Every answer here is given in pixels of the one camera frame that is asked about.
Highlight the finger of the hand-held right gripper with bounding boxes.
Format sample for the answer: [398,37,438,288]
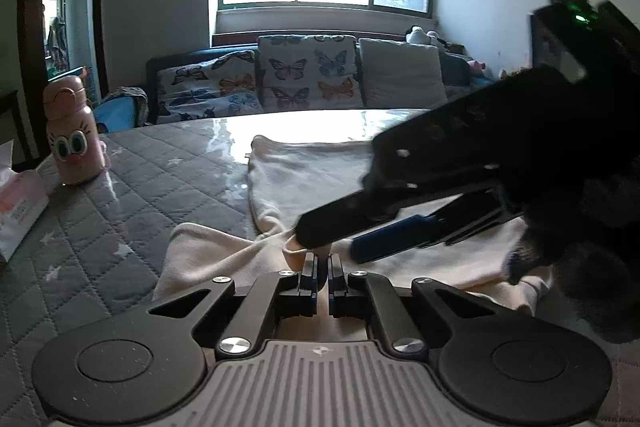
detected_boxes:
[350,193,523,264]
[294,189,422,254]

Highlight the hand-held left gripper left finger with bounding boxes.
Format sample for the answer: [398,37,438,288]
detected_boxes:
[147,253,321,356]

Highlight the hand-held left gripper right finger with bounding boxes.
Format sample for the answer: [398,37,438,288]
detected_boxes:
[326,253,505,358]

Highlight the cream sweatshirt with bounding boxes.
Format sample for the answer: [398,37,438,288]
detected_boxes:
[152,134,556,343]

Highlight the hanging clothes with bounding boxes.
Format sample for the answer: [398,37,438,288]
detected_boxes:
[46,17,66,58]

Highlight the dark blue sofa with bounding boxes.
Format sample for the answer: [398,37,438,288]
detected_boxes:
[146,47,501,125]

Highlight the plain grey cushion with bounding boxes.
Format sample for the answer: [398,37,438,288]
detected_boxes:
[359,38,448,110]

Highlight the panda plush toy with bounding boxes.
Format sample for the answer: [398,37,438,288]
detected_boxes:
[406,26,451,52]

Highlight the tall butterfly print cushion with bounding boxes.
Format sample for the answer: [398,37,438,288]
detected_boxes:
[256,34,362,112]

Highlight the wide butterfly print cushion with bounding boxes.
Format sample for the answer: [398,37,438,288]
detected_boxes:
[156,51,263,124]

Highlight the grey quilted star table cover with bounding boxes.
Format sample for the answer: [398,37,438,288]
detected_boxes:
[0,108,640,427]

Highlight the blue chair cushion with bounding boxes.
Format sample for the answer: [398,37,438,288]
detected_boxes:
[92,87,148,132]

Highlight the pink cartoon water bottle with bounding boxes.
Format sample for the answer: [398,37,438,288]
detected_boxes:
[42,75,112,186]

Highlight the white tissue box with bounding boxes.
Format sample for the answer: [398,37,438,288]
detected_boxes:
[0,139,51,263]

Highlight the dark wooden chair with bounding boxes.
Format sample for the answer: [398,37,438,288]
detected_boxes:
[0,89,31,168]

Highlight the dark wooden door frame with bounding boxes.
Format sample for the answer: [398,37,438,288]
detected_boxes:
[17,0,111,158]

